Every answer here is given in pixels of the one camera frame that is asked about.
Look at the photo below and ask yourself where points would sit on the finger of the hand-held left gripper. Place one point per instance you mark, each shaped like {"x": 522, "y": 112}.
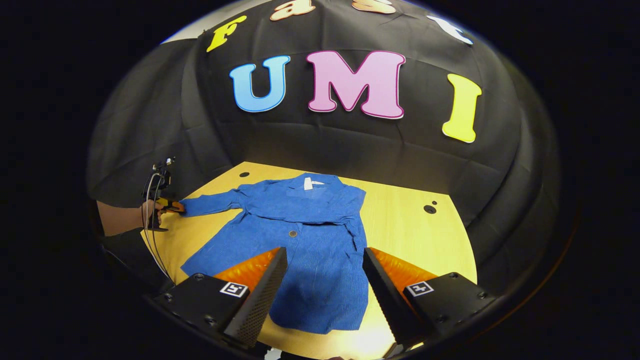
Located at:
{"x": 172, "y": 205}

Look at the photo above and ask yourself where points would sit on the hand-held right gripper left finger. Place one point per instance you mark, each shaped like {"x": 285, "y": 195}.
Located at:
{"x": 265, "y": 295}

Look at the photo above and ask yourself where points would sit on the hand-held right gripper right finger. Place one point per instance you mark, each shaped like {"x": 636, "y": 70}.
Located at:
{"x": 385, "y": 300}

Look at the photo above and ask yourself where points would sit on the blue jacket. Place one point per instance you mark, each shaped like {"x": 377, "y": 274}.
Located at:
{"x": 310, "y": 250}

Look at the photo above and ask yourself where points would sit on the large round black table grommet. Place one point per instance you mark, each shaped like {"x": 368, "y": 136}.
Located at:
{"x": 430, "y": 209}

